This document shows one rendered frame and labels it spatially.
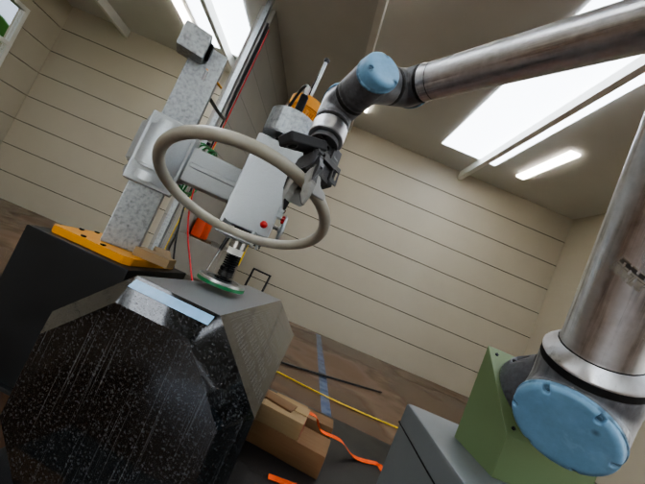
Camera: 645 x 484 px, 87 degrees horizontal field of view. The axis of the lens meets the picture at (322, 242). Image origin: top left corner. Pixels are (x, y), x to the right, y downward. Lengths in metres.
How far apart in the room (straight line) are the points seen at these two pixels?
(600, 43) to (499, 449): 0.76
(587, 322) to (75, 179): 7.97
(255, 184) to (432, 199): 5.77
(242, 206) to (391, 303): 5.46
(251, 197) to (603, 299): 1.24
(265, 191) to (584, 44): 1.14
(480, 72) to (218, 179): 1.64
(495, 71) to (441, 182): 6.40
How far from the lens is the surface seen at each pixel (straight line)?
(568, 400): 0.65
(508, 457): 0.90
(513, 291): 7.61
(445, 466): 0.85
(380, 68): 0.83
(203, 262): 4.48
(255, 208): 1.50
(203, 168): 2.16
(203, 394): 1.16
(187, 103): 2.25
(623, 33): 0.76
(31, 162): 8.66
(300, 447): 2.26
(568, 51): 0.78
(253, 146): 0.73
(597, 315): 0.63
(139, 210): 2.17
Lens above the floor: 1.10
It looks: 5 degrees up
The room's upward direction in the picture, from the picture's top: 23 degrees clockwise
